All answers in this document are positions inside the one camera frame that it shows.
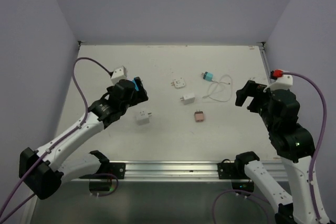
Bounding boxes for blue plug adapter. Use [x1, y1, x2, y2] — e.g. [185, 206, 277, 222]
[132, 77, 143, 91]

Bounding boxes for white cube power socket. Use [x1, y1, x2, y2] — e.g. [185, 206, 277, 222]
[135, 108, 152, 125]

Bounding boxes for white plug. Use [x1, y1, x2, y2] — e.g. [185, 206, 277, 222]
[171, 77, 186, 89]

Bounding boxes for white cube charger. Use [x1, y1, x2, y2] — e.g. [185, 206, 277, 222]
[180, 93, 195, 105]

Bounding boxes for brown USB charger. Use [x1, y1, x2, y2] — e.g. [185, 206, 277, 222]
[194, 110, 205, 122]

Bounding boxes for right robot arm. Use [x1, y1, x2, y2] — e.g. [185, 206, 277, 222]
[234, 80, 332, 223]

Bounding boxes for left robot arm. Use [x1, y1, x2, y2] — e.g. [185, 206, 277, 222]
[19, 77, 149, 199]

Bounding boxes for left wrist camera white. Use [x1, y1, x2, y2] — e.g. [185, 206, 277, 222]
[110, 66, 128, 86]

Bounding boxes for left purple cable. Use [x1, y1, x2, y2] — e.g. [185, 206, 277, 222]
[0, 57, 119, 217]

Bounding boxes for purple cable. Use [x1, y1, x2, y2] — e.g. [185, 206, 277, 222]
[0, 57, 119, 217]
[212, 71, 328, 224]

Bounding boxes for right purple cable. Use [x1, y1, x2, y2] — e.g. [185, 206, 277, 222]
[212, 71, 328, 224]

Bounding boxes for right black base bracket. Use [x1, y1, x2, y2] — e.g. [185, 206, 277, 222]
[217, 158, 249, 180]

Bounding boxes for black base bracket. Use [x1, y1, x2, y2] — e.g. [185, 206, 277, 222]
[217, 158, 249, 180]
[107, 162, 126, 179]

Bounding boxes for left black base bracket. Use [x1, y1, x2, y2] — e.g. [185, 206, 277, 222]
[107, 162, 126, 179]

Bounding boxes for aluminium mounting rail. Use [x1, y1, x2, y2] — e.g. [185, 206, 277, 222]
[68, 161, 289, 182]

